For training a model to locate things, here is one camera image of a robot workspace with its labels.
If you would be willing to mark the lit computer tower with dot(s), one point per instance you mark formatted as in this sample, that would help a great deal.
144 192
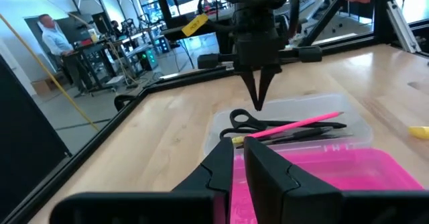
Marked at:
149 59

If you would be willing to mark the black scissors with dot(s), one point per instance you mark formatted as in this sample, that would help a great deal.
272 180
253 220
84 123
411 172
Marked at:
332 125

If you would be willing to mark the yellow highlighter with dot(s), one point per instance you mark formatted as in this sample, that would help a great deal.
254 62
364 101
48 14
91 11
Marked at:
419 132

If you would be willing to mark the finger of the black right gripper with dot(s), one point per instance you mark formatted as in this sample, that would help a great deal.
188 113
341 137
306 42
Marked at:
253 83
268 80

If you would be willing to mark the pink plastic basket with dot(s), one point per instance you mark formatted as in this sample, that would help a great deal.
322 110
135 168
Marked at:
335 170

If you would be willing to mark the black standing desk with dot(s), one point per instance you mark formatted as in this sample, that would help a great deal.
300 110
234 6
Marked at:
90 49

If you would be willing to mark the yellow tag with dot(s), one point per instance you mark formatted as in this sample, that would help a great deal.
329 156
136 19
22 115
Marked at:
195 25

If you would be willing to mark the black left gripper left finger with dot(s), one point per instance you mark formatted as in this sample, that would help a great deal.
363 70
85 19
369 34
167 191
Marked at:
214 173

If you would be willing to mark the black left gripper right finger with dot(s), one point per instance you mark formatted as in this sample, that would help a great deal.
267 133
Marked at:
268 183

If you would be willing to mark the silver aluminium extrusion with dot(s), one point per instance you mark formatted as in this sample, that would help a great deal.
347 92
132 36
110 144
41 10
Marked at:
402 26

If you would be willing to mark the cardboard box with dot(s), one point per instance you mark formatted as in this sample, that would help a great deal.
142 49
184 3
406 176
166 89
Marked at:
43 86

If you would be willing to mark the clear plastic supply box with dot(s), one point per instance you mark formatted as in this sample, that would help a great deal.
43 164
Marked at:
301 103

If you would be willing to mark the person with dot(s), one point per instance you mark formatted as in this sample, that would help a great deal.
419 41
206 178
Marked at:
115 27
57 41

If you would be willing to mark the black Pilot G-2 pen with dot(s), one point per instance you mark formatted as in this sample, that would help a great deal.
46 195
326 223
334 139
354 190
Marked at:
311 132

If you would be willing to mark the pink coloured pencil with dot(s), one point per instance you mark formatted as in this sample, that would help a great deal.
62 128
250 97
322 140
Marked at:
295 124

